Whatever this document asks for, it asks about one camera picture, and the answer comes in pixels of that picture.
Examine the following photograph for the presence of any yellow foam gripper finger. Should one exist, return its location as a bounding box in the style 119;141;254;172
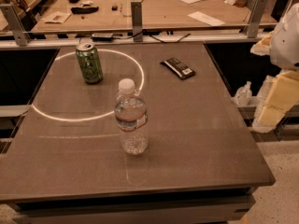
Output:
250;32;273;56
252;70;299;133

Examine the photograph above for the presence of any green soda can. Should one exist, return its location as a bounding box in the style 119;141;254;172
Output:
76;43;103;84

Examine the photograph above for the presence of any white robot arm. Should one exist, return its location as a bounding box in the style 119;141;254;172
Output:
250;4;299;133

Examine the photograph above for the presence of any small clear sanitizer bottle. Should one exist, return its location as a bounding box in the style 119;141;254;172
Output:
234;81;252;106

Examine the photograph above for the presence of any small white paper slip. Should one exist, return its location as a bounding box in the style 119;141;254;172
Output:
189;11;224;26

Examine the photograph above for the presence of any black snack bar wrapper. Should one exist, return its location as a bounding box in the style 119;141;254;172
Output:
161;58;195;80

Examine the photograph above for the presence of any clear plastic water bottle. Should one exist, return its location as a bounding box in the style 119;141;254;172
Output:
114;78;149;155

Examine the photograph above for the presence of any small black block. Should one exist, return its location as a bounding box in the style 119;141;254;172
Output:
111;5;118;10

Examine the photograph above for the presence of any black power adapter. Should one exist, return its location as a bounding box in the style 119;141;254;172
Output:
92;33;113;42

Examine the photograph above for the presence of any black tool on table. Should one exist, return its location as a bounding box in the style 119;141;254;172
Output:
71;7;99;14

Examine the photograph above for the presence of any white card on table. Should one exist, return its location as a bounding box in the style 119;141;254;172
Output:
42;11;71;24

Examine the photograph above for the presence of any right metal bracket post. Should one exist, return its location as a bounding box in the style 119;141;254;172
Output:
245;0;268;38

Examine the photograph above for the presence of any metal bracket post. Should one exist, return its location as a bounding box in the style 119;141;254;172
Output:
131;1;143;42
0;4;30;47
245;0;268;38

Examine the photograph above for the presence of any middle metal bracket post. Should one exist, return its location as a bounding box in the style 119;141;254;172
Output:
131;1;143;42

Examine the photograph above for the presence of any left metal bracket post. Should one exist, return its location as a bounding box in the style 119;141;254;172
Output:
0;4;30;47

